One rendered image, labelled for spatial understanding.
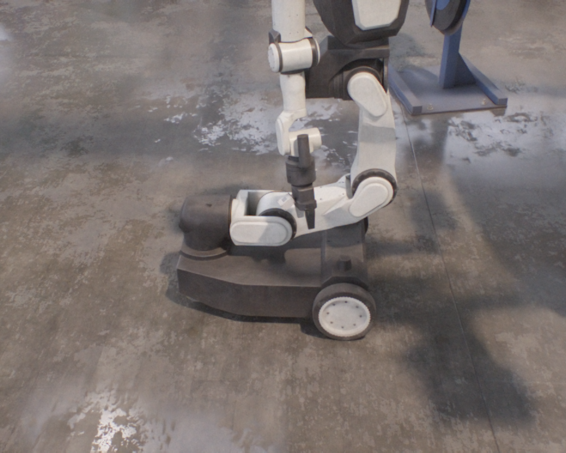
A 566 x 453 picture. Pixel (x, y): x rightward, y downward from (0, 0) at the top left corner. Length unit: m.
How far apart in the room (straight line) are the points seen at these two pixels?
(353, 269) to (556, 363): 0.66
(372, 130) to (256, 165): 1.24
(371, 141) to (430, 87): 1.98
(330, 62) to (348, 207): 0.47
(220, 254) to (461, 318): 0.83
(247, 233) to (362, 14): 0.79
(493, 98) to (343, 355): 2.10
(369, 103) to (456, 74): 2.09
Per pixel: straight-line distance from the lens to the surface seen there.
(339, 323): 2.37
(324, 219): 2.41
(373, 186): 2.29
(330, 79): 2.17
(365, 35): 2.11
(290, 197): 2.22
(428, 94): 4.12
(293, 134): 2.16
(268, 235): 2.39
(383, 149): 2.28
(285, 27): 2.06
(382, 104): 2.18
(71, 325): 2.57
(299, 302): 2.39
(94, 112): 4.05
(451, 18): 3.88
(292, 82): 2.11
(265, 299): 2.39
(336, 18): 2.08
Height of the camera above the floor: 1.61
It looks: 33 degrees down
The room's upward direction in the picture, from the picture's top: 2 degrees counter-clockwise
